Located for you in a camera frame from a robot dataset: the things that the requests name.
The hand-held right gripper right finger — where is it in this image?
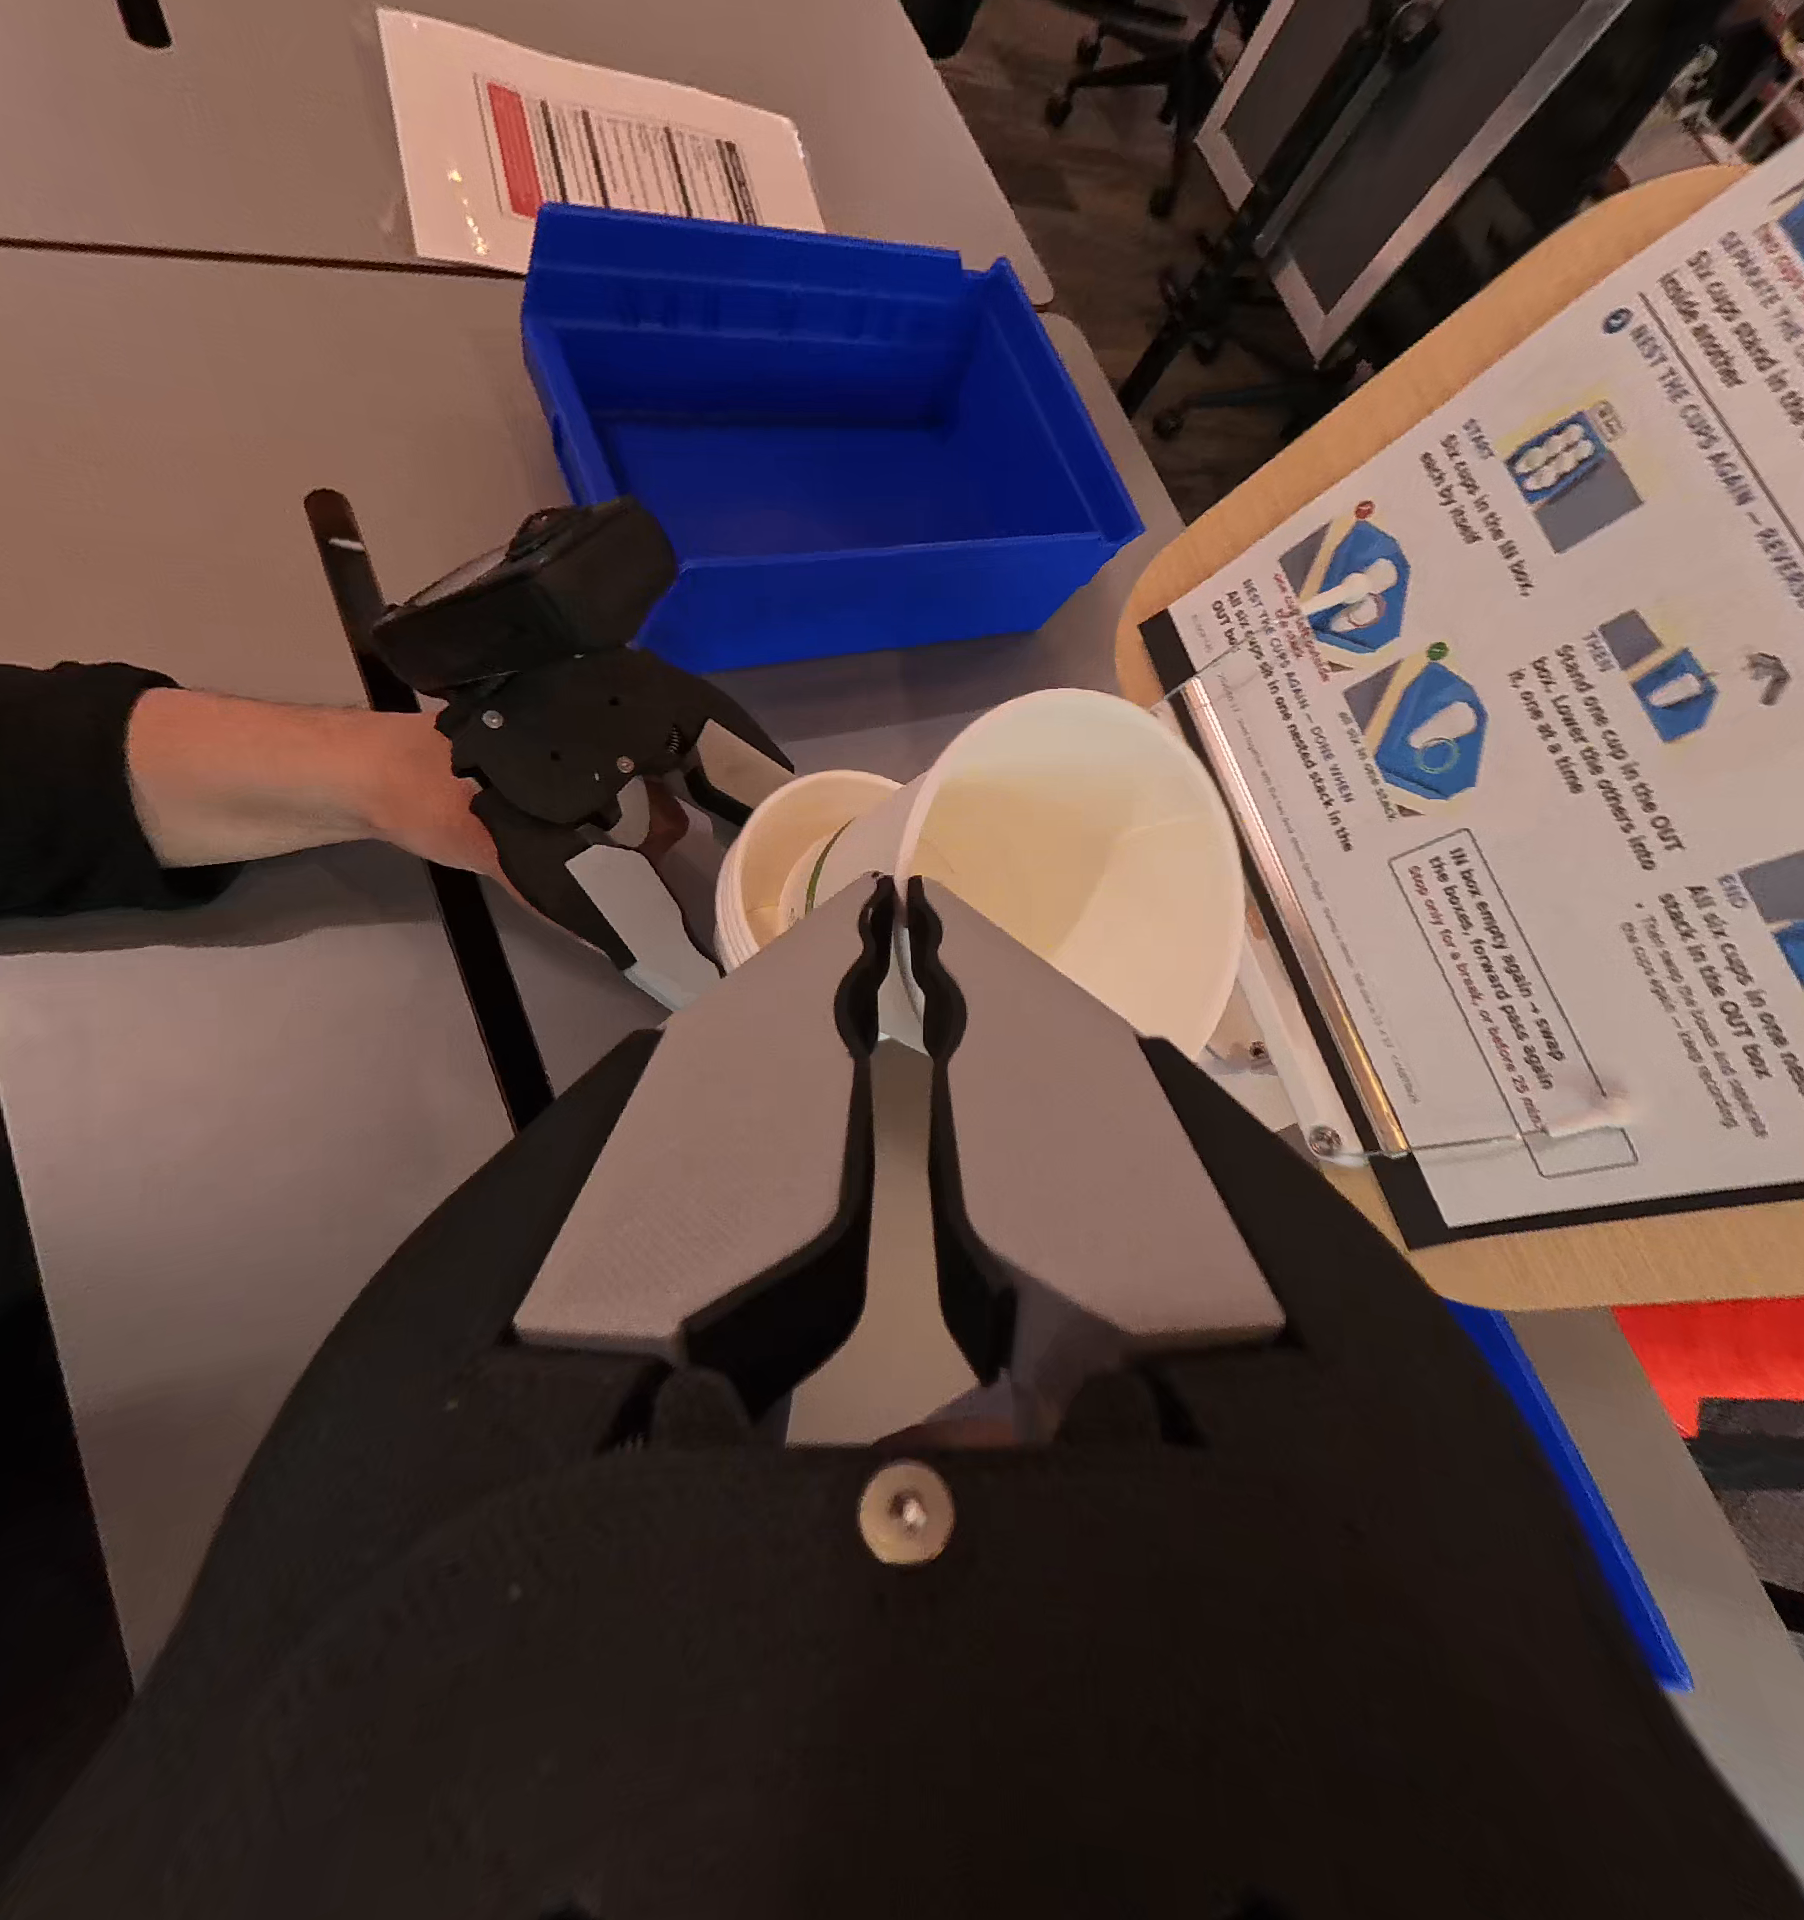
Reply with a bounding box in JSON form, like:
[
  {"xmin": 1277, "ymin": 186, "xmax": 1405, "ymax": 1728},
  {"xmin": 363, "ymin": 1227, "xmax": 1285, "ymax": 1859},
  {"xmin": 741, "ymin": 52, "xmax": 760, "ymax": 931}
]
[{"xmin": 899, "ymin": 877, "xmax": 1288, "ymax": 1395}]

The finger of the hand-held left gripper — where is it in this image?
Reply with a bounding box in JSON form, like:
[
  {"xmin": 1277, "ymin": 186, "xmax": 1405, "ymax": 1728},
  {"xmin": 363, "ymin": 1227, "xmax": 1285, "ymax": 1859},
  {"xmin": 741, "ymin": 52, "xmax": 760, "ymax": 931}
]
[
  {"xmin": 560, "ymin": 837, "xmax": 727, "ymax": 1015},
  {"xmin": 683, "ymin": 719, "xmax": 797, "ymax": 830}
]

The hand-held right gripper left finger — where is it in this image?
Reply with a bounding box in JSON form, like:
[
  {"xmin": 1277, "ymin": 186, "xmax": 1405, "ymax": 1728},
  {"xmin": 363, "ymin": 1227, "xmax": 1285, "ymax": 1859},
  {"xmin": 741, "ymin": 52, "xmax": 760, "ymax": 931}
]
[{"xmin": 508, "ymin": 876, "xmax": 895, "ymax": 1414}]

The stack of white cups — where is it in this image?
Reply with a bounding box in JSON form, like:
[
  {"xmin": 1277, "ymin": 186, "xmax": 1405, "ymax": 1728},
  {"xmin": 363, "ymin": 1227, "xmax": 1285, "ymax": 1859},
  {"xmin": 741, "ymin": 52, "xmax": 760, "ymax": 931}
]
[{"xmin": 714, "ymin": 769, "xmax": 905, "ymax": 976}]

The blue plastic bin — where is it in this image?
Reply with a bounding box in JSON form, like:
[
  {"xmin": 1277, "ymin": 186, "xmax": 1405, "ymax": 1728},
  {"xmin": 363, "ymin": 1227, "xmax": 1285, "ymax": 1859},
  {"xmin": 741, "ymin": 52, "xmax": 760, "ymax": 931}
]
[
  {"xmin": 1443, "ymin": 1296, "xmax": 1696, "ymax": 1694},
  {"xmin": 521, "ymin": 202, "xmax": 1148, "ymax": 677}
]

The white paper cup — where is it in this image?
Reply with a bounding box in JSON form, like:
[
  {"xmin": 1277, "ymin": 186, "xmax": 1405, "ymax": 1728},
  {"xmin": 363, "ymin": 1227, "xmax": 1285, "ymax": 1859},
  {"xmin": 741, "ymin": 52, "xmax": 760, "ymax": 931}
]
[{"xmin": 804, "ymin": 688, "xmax": 1247, "ymax": 1059}]

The person's left forearm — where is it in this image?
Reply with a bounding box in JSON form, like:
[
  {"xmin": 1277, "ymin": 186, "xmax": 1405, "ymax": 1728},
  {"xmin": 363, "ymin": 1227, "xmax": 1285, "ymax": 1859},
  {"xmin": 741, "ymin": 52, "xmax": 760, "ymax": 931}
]
[{"xmin": 0, "ymin": 654, "xmax": 243, "ymax": 934}]

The person's left hand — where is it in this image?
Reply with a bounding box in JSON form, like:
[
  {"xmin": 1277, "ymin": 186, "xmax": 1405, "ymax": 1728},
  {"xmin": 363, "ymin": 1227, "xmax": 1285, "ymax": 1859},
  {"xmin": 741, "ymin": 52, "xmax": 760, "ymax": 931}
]
[{"xmin": 234, "ymin": 690, "xmax": 514, "ymax": 887}]

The laminated paper sheet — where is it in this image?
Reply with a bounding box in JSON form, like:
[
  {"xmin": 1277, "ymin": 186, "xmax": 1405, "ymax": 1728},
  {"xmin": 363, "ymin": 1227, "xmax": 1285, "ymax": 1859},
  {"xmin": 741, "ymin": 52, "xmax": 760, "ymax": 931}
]
[{"xmin": 375, "ymin": 7, "xmax": 824, "ymax": 274}]

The printed instruction sheet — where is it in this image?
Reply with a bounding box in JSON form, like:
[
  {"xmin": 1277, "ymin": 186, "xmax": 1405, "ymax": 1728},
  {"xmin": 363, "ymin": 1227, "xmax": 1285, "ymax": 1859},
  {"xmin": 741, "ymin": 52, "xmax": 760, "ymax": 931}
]
[{"xmin": 1163, "ymin": 82, "xmax": 1804, "ymax": 1224}]

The grey framed panel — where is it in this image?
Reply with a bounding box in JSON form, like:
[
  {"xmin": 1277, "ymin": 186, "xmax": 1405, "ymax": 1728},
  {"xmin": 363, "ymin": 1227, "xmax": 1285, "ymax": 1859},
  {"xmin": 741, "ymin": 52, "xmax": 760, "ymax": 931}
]
[{"xmin": 1193, "ymin": 0, "xmax": 1735, "ymax": 361}]

